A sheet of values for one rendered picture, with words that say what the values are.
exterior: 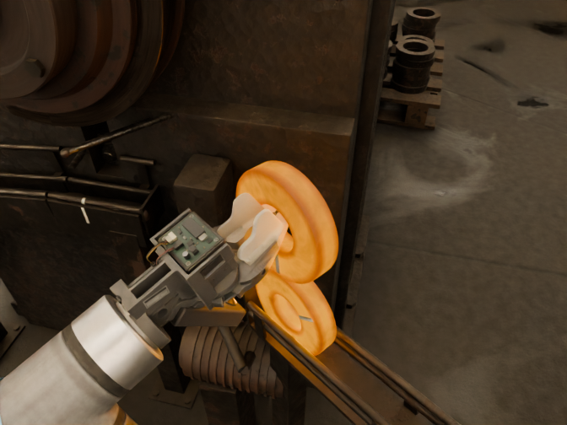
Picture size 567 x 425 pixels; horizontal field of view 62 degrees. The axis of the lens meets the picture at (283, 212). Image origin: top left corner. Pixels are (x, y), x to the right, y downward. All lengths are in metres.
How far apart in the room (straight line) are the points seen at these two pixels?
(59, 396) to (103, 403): 0.04
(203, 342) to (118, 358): 0.45
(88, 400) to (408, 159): 1.95
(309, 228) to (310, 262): 0.05
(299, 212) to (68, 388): 0.27
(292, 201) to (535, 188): 1.86
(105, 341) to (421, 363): 1.19
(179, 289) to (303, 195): 0.16
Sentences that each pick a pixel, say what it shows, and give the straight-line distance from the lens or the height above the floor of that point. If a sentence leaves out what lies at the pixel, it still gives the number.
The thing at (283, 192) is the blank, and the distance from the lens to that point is 0.51.
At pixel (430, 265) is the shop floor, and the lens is 1.80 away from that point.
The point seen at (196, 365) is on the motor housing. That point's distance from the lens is 0.94.
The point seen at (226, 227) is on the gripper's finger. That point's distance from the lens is 0.53.
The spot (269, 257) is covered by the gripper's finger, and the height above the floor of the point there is 0.91.
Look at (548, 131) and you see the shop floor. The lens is 2.72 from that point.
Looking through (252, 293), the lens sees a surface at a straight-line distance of 0.78.
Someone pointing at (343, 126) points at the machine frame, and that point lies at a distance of 0.81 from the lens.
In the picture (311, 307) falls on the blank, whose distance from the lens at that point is 0.66.
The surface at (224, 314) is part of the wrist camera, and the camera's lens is 0.57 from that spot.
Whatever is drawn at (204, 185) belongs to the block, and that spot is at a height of 0.80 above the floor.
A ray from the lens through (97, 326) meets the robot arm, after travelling 0.49.
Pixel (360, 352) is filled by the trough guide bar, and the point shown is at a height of 0.69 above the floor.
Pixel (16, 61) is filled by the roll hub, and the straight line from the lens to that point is 0.73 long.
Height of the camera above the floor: 1.30
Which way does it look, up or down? 43 degrees down
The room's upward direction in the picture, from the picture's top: straight up
